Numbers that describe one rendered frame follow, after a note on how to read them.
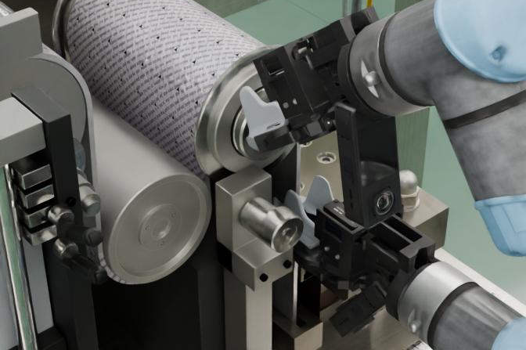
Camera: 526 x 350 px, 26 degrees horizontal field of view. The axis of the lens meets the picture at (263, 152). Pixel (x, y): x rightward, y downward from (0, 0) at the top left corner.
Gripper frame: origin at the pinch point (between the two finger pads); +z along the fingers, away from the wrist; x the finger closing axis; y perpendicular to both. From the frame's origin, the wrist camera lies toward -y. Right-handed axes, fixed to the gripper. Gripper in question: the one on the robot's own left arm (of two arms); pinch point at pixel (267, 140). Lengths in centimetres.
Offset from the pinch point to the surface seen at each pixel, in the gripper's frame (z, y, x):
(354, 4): 59, 11, -62
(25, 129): -18.5, 8.6, 28.1
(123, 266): 10.0, -5.4, 14.1
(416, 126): 80, -15, -81
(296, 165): 9.5, -4.2, -7.8
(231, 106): 0.6, 4.3, 1.7
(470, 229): 135, -51, -128
